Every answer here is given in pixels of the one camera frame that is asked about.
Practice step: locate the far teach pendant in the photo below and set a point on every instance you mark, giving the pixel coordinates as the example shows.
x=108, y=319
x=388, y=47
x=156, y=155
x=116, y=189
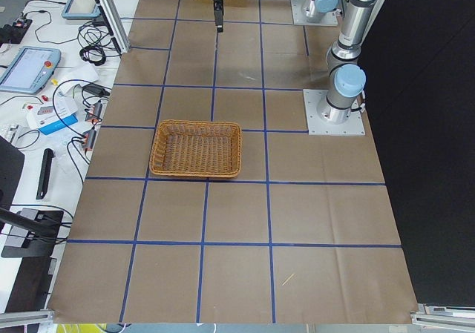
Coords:
x=80, y=10

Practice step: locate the teach pendant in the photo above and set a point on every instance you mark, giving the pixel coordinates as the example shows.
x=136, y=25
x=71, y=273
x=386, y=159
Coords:
x=30, y=70
x=80, y=10

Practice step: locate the brown wicker basket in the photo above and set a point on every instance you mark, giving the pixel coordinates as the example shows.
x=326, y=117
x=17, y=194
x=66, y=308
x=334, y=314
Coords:
x=185, y=148

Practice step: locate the black power adapter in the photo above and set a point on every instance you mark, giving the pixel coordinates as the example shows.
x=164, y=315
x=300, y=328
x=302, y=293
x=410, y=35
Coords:
x=96, y=90

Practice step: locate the near teach pendant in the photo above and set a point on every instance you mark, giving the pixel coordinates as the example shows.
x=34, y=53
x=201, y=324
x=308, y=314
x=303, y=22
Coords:
x=30, y=70

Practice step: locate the blue cardboard box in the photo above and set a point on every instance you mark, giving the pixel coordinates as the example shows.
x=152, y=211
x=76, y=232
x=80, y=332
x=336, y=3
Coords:
x=52, y=116

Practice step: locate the black flat bar tool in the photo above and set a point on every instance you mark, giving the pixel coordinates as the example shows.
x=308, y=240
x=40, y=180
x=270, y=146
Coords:
x=44, y=175

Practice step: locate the brown paper table cover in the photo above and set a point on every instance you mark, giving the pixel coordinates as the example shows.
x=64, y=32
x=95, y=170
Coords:
x=207, y=200

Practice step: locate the black monitor stand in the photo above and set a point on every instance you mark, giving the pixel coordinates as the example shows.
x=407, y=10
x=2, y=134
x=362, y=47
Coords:
x=33, y=232

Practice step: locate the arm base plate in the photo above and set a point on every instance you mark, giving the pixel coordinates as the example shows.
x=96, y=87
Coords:
x=324, y=120
x=314, y=12

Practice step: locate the aluminium frame post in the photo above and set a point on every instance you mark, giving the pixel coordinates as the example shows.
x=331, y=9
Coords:
x=114, y=25

